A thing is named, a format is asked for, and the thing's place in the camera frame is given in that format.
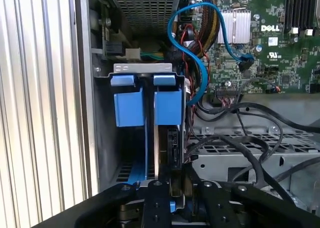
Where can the black power connector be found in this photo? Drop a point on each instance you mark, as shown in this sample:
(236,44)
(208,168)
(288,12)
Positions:
(115,49)

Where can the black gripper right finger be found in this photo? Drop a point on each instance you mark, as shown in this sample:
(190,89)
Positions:
(215,208)

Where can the hard disk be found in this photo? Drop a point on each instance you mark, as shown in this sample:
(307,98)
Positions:
(167,105)

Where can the black front panel connector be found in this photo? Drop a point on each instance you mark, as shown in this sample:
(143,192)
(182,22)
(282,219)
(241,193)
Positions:
(228,91)

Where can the empty blue disk carrier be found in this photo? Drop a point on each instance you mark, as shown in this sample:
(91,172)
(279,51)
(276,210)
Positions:
(128,108)

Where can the black RAM slot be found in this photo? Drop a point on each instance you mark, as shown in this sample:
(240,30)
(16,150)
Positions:
(303,8)
(312,8)
(295,8)
(288,8)

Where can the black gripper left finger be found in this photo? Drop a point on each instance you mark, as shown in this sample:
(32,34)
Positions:
(157,208)

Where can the silver power supply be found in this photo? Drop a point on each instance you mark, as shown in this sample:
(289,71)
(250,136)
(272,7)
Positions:
(145,10)

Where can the white power connector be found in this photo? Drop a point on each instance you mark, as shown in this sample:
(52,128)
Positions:
(132,54)

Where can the green motherboard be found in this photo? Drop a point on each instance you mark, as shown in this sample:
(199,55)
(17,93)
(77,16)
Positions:
(275,63)

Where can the perforated metal drive cage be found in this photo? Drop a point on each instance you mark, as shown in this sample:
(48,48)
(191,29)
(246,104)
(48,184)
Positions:
(215,163)

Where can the black PC case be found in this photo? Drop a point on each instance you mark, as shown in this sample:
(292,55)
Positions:
(85,88)

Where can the metal disk bay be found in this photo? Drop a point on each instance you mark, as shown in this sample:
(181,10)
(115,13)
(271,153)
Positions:
(142,67)

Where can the silver finned heat sink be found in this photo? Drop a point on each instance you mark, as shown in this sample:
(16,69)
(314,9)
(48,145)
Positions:
(237,25)

